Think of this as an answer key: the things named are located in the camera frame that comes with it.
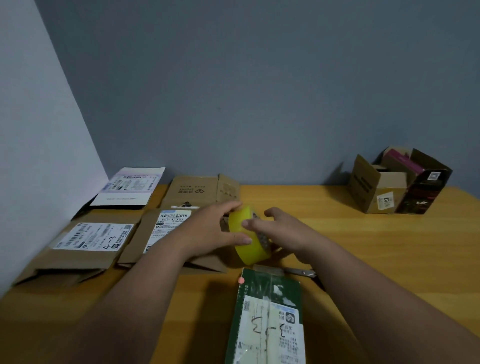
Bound person's left hand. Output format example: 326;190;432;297
172;201;253;260

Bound person's right hand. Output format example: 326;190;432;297
241;207;327;263

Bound yellow tape roll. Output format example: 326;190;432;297
228;205;273;266

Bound black scissors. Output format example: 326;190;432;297
283;266;327;292

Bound plain brown carton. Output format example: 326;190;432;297
160;173;242;209

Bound brown carton with label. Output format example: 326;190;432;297
116;208;230;275

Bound black box white label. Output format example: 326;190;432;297
71;166;166;220

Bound green box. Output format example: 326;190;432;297
224;266;307;364

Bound small brown cardboard box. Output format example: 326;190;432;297
346;154;409;215

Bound pink and black carton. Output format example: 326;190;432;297
380;146;454;215

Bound person's left forearm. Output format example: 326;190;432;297
52;239;188;364

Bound person's right forearm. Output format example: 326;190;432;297
305;239;480;364

